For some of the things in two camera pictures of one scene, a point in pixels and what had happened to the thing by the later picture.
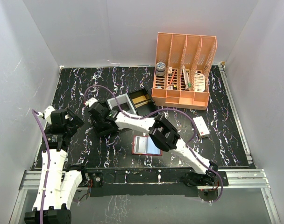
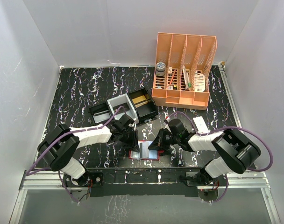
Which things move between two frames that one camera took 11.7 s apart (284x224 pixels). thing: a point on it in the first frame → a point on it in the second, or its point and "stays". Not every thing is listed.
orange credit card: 140,101 stays
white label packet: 199,82 stays
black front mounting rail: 150,181 stays
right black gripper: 101,127 → 164,137
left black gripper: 74,117 → 128,136
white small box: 201,127 stays
